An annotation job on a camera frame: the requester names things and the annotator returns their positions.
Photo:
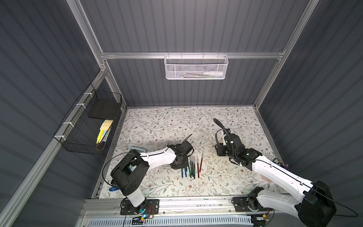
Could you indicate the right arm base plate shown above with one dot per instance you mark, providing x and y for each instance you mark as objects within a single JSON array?
[{"x": 244, "y": 204}]

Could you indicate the white ventilated front panel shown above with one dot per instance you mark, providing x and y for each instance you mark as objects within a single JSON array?
[{"x": 174, "y": 221}]

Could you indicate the yellow sticky note pad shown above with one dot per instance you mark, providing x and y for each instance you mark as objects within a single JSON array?
[{"x": 105, "y": 127}]

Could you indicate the blue stapler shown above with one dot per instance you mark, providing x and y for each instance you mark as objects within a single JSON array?
[{"x": 113, "y": 188}]

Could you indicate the black notebook in basket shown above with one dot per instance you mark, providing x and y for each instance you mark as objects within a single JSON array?
[{"x": 103, "y": 109}]

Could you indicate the pink round object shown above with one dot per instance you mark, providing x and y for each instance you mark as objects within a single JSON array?
[{"x": 266, "y": 179}]

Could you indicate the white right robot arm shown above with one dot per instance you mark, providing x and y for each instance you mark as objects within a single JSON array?
[{"x": 310, "y": 202}]

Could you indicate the black wire wall basket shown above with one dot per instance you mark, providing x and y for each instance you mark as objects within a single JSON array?
[{"x": 78, "y": 132}]

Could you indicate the white wire mesh basket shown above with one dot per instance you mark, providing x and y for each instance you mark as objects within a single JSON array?
[{"x": 192, "y": 66}]

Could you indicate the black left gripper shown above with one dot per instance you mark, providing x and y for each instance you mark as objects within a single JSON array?
[{"x": 183, "y": 158}]

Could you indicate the dark red carving knife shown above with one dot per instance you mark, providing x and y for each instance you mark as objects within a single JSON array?
[{"x": 201, "y": 161}]

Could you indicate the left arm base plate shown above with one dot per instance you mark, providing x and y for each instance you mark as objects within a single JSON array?
[{"x": 148, "y": 207}]

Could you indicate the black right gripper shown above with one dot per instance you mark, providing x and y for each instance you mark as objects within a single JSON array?
[{"x": 223, "y": 149}]

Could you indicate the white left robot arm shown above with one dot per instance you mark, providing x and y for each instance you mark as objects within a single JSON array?
[{"x": 129, "y": 173}]

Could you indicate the white tube in basket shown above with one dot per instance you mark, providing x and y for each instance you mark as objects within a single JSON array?
[{"x": 214, "y": 74}]

